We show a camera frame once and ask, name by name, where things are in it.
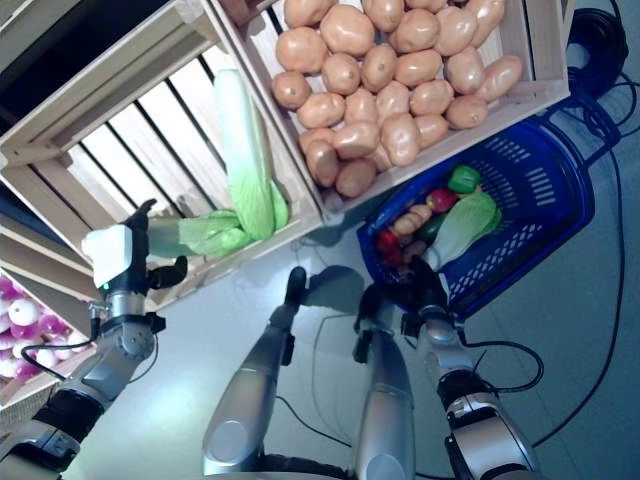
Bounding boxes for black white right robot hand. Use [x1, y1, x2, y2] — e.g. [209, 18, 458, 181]
[399, 257, 451, 321]

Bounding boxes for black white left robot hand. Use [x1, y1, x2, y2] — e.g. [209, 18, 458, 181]
[82, 198, 189, 297]

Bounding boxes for green white napa cabbage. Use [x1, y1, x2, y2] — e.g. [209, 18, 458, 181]
[430, 193, 503, 269]
[212, 68, 292, 241]
[147, 209, 254, 261]

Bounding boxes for blue plastic shopping basket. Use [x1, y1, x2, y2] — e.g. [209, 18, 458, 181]
[355, 118, 597, 320]

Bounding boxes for potatoes in basket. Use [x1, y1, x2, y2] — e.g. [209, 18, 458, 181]
[392, 202, 434, 236]

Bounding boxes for woven wicker basket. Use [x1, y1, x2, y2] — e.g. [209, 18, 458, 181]
[0, 394, 56, 441]

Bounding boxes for red bell pepper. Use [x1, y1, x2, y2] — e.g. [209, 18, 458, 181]
[375, 229, 403, 266]

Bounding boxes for dark green cucumber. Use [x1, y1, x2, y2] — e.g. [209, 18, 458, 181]
[417, 213, 448, 241]

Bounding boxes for wooden display rack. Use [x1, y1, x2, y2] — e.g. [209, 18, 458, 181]
[0, 199, 101, 311]

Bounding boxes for purple white onion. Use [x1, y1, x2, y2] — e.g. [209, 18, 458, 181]
[37, 313, 66, 336]
[7, 299, 40, 327]
[0, 278, 24, 304]

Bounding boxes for red apple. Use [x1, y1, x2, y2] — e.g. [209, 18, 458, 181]
[429, 188, 460, 211]

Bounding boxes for green bell pepper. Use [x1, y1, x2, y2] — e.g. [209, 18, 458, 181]
[447, 165, 482, 195]

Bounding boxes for dark brown potato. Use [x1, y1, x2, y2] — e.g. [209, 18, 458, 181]
[335, 158, 378, 198]

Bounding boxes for tan plastic potato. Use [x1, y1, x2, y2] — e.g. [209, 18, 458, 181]
[272, 70, 312, 110]
[433, 5, 479, 57]
[360, 43, 399, 94]
[344, 87, 379, 126]
[394, 7, 442, 55]
[321, 52, 362, 96]
[394, 48, 444, 89]
[332, 121, 381, 160]
[445, 45, 485, 96]
[467, 0, 507, 49]
[409, 78, 455, 117]
[375, 79, 411, 121]
[282, 0, 336, 29]
[305, 139, 341, 189]
[369, 144, 394, 171]
[298, 127, 335, 151]
[362, 0, 406, 32]
[275, 27, 330, 74]
[445, 94, 489, 131]
[319, 3, 376, 57]
[297, 92, 347, 129]
[414, 114, 450, 150]
[379, 112, 420, 167]
[474, 55, 524, 104]

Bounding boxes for wooden slatted cabbage crate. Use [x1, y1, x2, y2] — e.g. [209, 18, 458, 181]
[0, 0, 326, 311]

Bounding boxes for wooden onion crate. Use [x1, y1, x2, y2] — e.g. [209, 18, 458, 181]
[0, 272, 99, 406]

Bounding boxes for black robot waist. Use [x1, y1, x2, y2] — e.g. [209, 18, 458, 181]
[259, 452, 361, 480]

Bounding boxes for wooden potato crate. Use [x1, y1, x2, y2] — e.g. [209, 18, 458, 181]
[207, 0, 571, 224]

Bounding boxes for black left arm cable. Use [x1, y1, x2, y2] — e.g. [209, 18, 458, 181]
[19, 299, 101, 381]

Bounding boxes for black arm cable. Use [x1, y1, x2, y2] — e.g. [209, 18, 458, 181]
[457, 339, 545, 396]
[19, 299, 101, 381]

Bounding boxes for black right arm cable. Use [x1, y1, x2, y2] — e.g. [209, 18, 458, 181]
[457, 339, 545, 396]

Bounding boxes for black floor cable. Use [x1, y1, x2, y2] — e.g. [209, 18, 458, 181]
[529, 74, 640, 451]

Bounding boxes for black coiled cable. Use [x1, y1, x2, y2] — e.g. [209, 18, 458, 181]
[567, 7, 631, 96]

